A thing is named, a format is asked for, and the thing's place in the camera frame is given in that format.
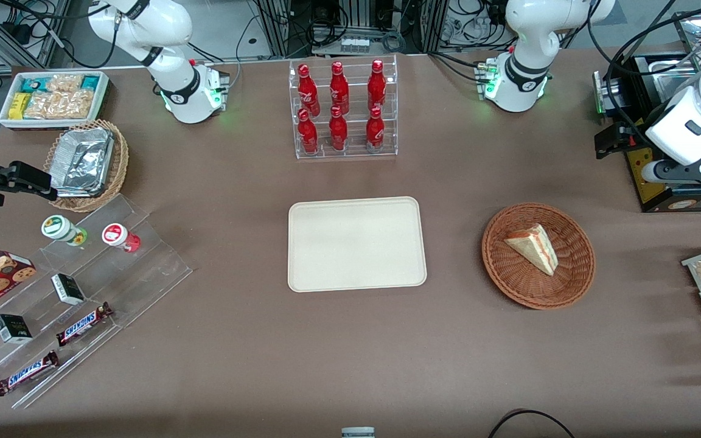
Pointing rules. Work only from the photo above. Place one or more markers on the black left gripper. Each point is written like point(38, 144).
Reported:
point(625, 133)

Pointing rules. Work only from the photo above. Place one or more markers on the triangle sandwich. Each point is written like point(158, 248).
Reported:
point(536, 248)

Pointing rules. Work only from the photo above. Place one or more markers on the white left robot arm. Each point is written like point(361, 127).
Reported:
point(527, 42)

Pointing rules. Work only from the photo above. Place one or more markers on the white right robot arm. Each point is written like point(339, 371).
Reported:
point(168, 36)

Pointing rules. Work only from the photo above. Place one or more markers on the oval light wicker basket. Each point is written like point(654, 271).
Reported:
point(119, 164)

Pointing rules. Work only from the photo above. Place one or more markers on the round brown wicker basket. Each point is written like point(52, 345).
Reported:
point(521, 286)

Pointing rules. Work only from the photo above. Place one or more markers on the cream plastic tray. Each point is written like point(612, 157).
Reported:
point(356, 243)

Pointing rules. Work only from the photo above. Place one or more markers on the green lid yogurt cup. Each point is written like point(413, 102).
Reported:
point(58, 228)

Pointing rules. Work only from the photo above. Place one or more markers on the white plastic snack bin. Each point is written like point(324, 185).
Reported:
point(6, 121)

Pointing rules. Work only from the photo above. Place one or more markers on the silver foil pouch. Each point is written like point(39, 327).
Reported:
point(83, 161)

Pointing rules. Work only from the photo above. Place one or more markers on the yellow snack packet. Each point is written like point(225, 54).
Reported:
point(18, 106)

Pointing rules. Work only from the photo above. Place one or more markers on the clear bag of crackers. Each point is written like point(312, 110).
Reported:
point(64, 83)
point(75, 104)
point(41, 106)

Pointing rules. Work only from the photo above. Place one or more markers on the stainless steel pan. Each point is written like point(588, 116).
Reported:
point(673, 76)

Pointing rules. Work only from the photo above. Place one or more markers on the teal snack packet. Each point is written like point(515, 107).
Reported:
point(90, 83)
point(31, 84)

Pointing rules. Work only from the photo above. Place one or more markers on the small black carton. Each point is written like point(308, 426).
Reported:
point(12, 328)
point(67, 289)

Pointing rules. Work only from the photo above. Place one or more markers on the red lid yogurt cup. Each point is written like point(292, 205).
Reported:
point(116, 235)

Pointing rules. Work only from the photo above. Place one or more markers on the Snickers chocolate bar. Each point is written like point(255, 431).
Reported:
point(84, 324)
point(27, 373)

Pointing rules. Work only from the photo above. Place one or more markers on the clear acrylic stepped stand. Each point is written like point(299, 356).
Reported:
point(137, 280)

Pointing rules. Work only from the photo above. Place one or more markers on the red cola bottle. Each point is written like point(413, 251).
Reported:
point(308, 134)
point(376, 86)
point(375, 131)
point(308, 91)
point(338, 131)
point(339, 90)

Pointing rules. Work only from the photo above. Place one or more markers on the clear acrylic bottle rack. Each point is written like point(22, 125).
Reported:
point(355, 91)

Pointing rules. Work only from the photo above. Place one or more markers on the grey power strip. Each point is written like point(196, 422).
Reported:
point(355, 45)

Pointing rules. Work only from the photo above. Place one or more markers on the small grey white device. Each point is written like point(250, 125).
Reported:
point(358, 432)

